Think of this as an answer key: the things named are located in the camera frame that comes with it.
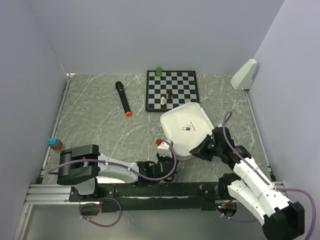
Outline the aluminium frame rail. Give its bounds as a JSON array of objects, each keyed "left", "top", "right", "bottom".
[{"left": 12, "top": 73, "right": 81, "bottom": 240}]

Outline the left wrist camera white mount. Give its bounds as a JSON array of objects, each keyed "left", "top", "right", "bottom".
[{"left": 155, "top": 139, "right": 173, "bottom": 158}]

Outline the green toy on chessboard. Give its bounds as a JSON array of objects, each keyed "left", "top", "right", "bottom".
[{"left": 155, "top": 67, "right": 163, "bottom": 77}]

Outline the white wall mounted device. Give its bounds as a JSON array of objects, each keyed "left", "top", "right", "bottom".
[{"left": 230, "top": 59, "right": 257, "bottom": 91}]

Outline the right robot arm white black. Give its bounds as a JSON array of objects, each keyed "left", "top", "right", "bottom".
[{"left": 190, "top": 127, "right": 305, "bottom": 240}]

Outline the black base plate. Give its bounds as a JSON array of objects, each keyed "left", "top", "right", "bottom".
[{"left": 69, "top": 182, "right": 232, "bottom": 213}]

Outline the grey medicine kit case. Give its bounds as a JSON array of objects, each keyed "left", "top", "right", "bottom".
[{"left": 160, "top": 102, "right": 214, "bottom": 161}]

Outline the white chess piece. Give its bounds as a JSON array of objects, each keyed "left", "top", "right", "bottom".
[{"left": 160, "top": 96, "right": 166, "bottom": 106}]

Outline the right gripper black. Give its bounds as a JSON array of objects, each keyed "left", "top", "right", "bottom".
[{"left": 191, "top": 134, "right": 223, "bottom": 162}]

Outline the black white chessboard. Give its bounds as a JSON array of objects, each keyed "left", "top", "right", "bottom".
[{"left": 145, "top": 70, "right": 200, "bottom": 112}]

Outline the black microphone orange end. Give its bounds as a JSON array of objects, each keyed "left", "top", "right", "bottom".
[{"left": 115, "top": 81, "right": 132, "bottom": 117}]

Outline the blue brown toy block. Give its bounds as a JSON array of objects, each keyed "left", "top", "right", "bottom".
[{"left": 46, "top": 138, "right": 64, "bottom": 152}]

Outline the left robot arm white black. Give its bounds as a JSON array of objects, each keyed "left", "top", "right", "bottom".
[{"left": 56, "top": 144, "right": 179, "bottom": 201}]

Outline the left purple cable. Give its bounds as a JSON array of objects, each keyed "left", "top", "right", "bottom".
[{"left": 47, "top": 138, "right": 178, "bottom": 228}]

